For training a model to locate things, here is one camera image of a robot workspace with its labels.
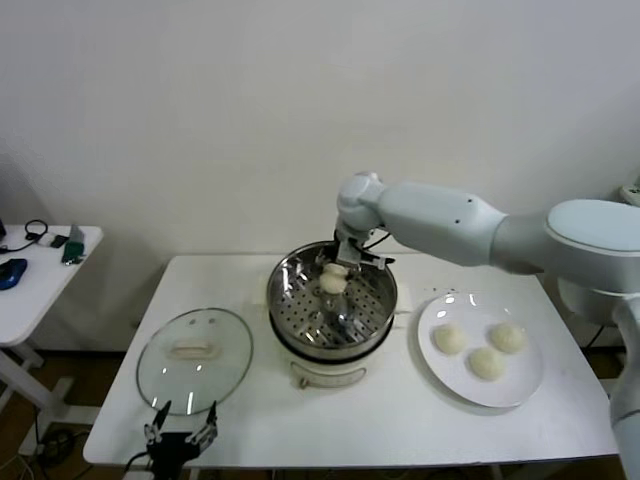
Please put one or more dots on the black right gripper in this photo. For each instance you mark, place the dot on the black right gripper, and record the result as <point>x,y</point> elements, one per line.
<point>349,250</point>

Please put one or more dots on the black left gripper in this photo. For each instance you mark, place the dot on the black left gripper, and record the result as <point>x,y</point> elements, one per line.
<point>172,450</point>

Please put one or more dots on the white steamed baozi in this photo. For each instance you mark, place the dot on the white steamed baozi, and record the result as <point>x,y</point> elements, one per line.
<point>508,337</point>
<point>486,363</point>
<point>331,282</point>
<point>450,340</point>

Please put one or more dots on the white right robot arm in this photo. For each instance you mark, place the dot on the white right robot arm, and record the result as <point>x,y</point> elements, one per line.
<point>435,220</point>

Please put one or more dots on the steel perforated steamer basket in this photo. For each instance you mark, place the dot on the steel perforated steamer basket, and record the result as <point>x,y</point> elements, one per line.
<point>386,292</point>

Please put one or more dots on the steel steamer pot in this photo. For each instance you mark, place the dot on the steel steamer pot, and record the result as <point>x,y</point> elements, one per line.
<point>325,375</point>

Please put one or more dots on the white side table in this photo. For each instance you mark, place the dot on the white side table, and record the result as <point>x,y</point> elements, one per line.
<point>35,310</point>

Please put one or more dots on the white round plate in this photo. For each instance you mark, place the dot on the white round plate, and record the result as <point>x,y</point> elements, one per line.
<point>525,370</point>

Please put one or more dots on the green circuit board module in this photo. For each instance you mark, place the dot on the green circuit board module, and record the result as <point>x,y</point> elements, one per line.
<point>73,251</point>

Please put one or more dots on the small black device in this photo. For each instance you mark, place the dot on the small black device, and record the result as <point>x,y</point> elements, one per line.
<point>59,241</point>

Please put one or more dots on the blue computer mouse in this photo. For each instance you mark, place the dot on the blue computer mouse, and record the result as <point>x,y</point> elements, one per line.
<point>12,273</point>

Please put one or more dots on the small white device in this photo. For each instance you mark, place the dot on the small white device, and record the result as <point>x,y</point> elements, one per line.
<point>45,240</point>

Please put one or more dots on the white power strip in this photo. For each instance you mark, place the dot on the white power strip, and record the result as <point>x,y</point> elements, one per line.
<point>632,192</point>

